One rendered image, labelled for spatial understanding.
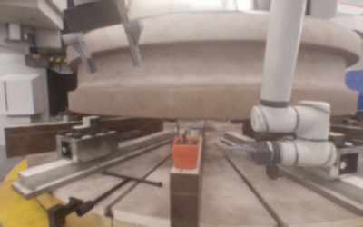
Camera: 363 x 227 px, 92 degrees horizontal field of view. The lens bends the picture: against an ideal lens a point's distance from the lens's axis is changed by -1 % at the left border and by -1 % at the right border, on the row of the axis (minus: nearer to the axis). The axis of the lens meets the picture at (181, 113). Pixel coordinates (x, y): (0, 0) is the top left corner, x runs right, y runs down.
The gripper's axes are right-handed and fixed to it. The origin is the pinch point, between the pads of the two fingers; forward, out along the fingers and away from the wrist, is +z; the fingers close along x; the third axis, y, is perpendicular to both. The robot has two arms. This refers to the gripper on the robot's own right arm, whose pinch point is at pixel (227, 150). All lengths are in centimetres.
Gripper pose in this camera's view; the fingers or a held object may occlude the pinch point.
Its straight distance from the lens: 67.2
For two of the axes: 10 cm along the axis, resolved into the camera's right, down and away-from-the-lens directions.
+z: -9.9, -0.1, 1.4
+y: 0.0, -10.0, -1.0
